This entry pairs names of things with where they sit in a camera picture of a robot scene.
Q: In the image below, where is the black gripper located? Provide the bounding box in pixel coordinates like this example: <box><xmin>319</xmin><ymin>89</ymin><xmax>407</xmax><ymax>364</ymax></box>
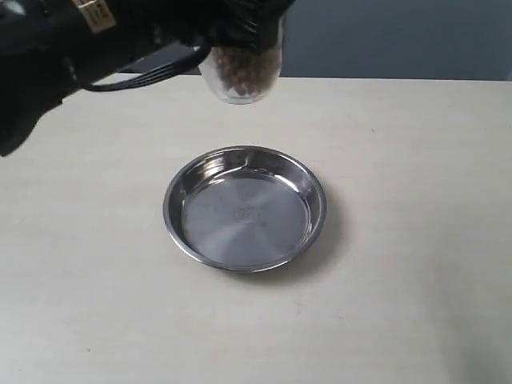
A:
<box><xmin>131</xmin><ymin>1</ymin><xmax>294</xmax><ymax>54</ymax></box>

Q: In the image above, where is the clear plastic shaker bottle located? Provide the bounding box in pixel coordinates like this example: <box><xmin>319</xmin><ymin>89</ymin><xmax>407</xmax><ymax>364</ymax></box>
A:
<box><xmin>198</xmin><ymin>16</ymin><xmax>286</xmax><ymax>105</ymax></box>

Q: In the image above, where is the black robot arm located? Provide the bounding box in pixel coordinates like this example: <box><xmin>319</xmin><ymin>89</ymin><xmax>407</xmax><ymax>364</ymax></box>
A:
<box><xmin>1</xmin><ymin>0</ymin><xmax>290</xmax><ymax>156</ymax></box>

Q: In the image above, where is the round stainless steel dish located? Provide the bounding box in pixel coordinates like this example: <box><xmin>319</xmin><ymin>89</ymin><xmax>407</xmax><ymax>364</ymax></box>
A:
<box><xmin>162</xmin><ymin>146</ymin><xmax>327</xmax><ymax>274</ymax></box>

